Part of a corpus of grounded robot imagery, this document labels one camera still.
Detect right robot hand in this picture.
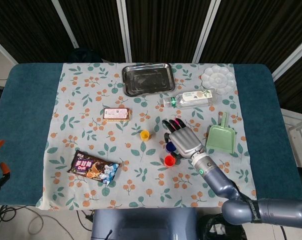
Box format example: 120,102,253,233
162,118,207,159

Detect orange plastic cup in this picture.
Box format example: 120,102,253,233
163,154,176,167

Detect green plastic dustpan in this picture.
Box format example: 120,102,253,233
205,111,237,155

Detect clear plastic water bottle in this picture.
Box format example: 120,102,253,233
158,87,219,109

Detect white flower paint palette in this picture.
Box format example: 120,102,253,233
200,65,236,96

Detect stainless steel tray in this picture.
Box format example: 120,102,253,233
121,62,176,97

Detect red yellow card box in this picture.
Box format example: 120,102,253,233
102,107,133,123

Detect black plastic bag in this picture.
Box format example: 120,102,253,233
198,213,247,240

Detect blue grey robot torso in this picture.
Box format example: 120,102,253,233
90,207,199,240

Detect floral leaf tablecloth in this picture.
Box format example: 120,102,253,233
35,62,257,211

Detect brown snack bag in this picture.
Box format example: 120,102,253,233
67,149,121,186

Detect teal table cover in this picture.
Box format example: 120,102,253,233
0,62,302,207

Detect white partition frame post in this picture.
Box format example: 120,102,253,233
115,0,132,63
0,33,18,65
270,34,302,83
191,0,222,64
50,0,80,50

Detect black clamp orange handles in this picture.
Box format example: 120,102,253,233
0,138,12,198

